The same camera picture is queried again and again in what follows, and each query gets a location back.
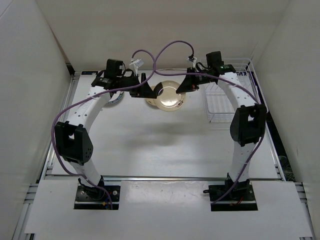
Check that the cream plate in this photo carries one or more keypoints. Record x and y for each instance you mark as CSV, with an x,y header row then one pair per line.
x,y
150,100
166,97

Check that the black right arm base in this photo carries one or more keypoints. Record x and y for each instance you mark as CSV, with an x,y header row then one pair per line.
x,y
235,201

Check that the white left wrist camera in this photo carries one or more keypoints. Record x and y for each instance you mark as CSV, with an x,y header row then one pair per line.
x,y
136,64

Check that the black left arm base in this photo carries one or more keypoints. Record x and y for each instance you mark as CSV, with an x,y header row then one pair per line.
x,y
87,198

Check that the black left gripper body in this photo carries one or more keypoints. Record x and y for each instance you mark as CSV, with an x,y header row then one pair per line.
x,y
126,82

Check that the aluminium table edge rail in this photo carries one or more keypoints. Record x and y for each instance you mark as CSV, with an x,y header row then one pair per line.
x,y
154,178

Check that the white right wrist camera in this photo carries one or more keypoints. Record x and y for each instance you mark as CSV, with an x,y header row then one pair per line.
x,y
193,60

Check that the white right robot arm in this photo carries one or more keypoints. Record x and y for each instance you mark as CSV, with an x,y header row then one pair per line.
x,y
249,121

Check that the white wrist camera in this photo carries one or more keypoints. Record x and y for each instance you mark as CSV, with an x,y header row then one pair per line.
x,y
136,64
193,60

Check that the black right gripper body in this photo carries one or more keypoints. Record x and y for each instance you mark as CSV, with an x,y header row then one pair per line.
x,y
199,79

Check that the white wire dish rack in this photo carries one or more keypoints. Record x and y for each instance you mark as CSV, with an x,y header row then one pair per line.
x,y
220,106

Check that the white plate teal rim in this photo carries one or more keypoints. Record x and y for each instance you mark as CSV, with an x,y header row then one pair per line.
x,y
115,99

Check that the white front cover board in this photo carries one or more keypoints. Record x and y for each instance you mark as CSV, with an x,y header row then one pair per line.
x,y
167,211

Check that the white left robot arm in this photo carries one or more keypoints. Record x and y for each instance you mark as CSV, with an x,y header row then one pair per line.
x,y
71,140

